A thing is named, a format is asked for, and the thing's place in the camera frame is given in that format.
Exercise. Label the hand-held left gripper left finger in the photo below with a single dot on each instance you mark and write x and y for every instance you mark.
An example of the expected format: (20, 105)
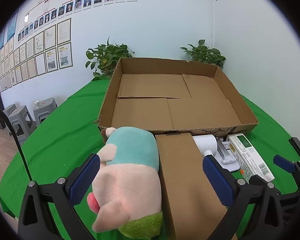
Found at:
(86, 177)

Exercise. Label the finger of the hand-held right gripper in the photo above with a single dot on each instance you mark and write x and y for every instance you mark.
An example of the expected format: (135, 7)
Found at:
(283, 163)

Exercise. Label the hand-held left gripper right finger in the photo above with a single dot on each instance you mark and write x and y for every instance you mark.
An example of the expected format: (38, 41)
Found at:
(218, 180)

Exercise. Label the white phone stand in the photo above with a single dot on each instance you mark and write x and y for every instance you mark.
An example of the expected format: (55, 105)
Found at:
(227, 155)

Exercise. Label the small brown cardboard box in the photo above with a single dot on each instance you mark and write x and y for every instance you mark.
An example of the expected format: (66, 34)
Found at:
(185, 180)

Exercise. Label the white and green medicine box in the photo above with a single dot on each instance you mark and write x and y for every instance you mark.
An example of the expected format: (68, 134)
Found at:
(250, 155)

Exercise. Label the pink and teal plush toy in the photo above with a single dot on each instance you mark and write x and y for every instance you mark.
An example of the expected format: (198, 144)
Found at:
(127, 180)

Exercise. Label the large cardboard box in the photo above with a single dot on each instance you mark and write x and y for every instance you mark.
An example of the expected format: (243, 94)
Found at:
(165, 87)

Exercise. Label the green tablecloth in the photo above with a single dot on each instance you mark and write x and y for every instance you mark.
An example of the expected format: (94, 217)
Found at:
(65, 135)

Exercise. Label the grey plastic stool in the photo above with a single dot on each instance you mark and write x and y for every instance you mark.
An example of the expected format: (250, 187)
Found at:
(8, 110)
(21, 122)
(43, 111)

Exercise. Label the bushy green potted plant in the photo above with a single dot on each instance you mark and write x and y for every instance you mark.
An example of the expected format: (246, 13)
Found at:
(107, 57)

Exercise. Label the small green potted plant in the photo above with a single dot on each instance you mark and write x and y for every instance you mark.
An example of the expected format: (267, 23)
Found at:
(205, 53)

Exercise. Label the row of portrait photos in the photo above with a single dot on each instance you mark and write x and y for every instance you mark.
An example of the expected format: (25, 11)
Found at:
(77, 5)

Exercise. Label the group of framed wall documents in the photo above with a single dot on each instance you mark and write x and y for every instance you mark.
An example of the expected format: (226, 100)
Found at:
(40, 57)

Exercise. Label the white wall conduit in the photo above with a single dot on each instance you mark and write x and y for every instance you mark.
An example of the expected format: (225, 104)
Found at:
(212, 12)

